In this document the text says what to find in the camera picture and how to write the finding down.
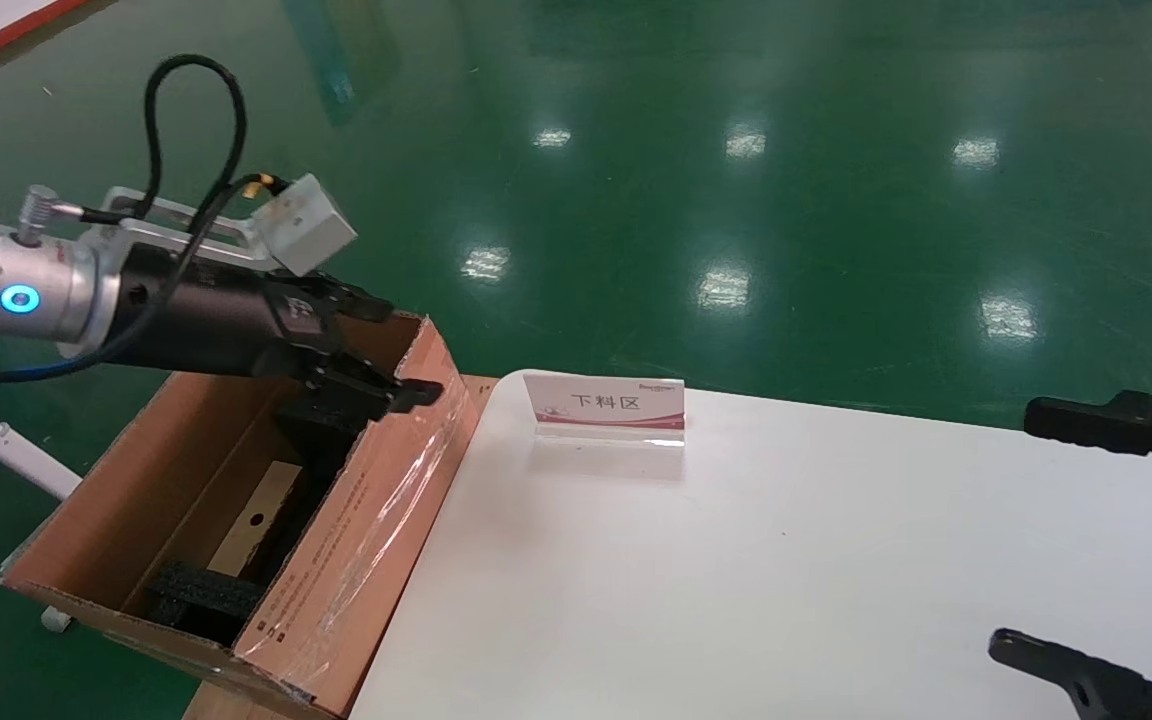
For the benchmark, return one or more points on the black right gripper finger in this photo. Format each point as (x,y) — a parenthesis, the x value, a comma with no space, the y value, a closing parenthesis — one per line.
(1116,420)
(1096,690)

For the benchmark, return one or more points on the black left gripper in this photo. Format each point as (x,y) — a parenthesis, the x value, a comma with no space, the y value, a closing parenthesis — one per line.
(226,320)

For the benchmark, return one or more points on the small cardboard box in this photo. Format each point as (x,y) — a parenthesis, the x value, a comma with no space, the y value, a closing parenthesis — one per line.
(261,520)

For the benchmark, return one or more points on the large open cardboard box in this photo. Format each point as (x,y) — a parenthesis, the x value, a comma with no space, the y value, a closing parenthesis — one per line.
(366,520)

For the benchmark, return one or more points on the white acrylic sign placard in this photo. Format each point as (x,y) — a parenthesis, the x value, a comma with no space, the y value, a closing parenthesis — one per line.
(601,405)

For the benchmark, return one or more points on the black foam insert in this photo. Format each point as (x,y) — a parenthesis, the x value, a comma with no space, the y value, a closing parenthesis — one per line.
(201,590)

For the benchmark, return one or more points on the white plastic foot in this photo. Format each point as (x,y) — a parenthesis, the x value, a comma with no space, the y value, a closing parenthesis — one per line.
(56,620)

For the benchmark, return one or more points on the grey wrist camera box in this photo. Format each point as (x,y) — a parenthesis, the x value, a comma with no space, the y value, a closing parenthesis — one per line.
(306,225)

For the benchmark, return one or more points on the silver camera mount bracket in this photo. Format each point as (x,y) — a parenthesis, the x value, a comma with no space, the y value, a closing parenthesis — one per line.
(226,240)

